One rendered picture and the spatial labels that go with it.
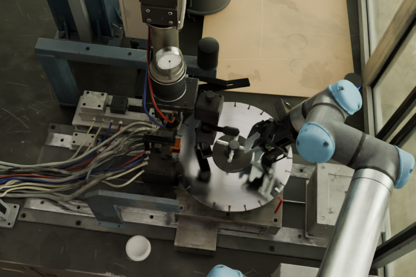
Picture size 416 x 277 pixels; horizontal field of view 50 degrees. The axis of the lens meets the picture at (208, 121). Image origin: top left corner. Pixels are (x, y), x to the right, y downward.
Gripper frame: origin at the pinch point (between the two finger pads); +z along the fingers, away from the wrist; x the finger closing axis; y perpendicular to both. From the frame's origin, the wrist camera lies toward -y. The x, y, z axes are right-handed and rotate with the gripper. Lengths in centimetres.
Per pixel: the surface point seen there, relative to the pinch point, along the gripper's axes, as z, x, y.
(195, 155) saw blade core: 10.6, -8.8, 5.0
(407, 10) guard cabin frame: -36, 14, -46
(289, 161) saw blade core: -3.0, 11.8, -2.2
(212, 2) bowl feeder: 19, -25, -63
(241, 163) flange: 3.1, 1.5, 3.5
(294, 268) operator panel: 1.4, 24.8, 21.8
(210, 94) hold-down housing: -18.3, -22.2, 11.7
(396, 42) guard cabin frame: -27, 21, -45
